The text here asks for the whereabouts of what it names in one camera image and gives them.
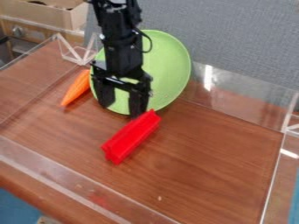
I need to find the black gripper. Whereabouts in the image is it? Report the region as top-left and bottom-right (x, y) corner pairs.
(91, 31), (153, 118)

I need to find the red star-shaped block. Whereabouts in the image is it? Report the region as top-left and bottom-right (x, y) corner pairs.
(101, 109), (162, 165)

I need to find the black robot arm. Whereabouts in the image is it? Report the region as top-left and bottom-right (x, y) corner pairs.
(89, 0), (153, 118)

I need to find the green round plate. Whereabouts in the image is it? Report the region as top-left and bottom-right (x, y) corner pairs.
(89, 29), (193, 116)

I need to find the orange toy carrot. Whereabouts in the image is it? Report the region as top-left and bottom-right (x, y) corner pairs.
(61, 69), (90, 106)

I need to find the cardboard box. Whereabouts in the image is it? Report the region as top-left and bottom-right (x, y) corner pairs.
(0, 0), (89, 30)

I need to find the black cable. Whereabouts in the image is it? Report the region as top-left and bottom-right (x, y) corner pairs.
(133, 27), (155, 54)

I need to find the clear acrylic tray wall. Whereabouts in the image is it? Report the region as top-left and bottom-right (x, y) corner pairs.
(0, 38), (299, 224)

